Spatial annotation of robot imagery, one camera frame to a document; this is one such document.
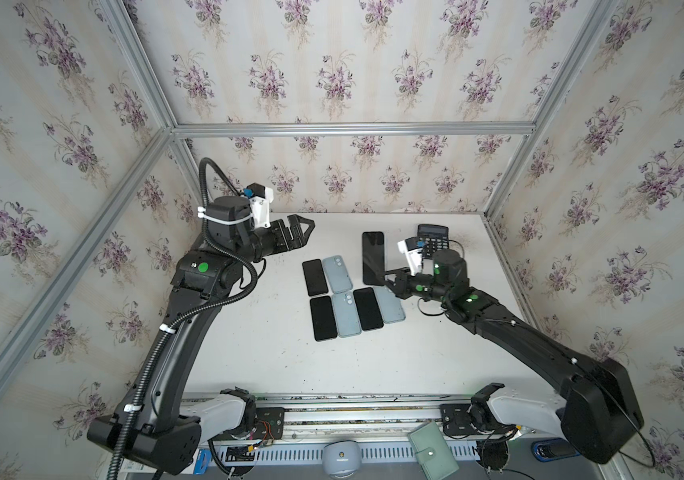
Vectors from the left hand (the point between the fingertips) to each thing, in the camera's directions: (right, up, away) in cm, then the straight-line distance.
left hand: (299, 222), depth 65 cm
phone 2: (+17, -26, +28) cm, 42 cm away
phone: (+3, -28, +28) cm, 40 cm away
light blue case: (+7, -15, +37) cm, 41 cm away
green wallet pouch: (+31, -54, +3) cm, 62 cm away
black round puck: (+47, -56, +6) cm, 74 cm away
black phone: (0, -16, +35) cm, 39 cm away
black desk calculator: (+45, -3, +46) cm, 64 cm away
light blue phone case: (+11, -27, +28) cm, 40 cm away
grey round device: (+10, -50, -4) cm, 51 cm away
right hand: (+18, -14, +10) cm, 25 cm away
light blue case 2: (+25, -25, +28) cm, 45 cm away
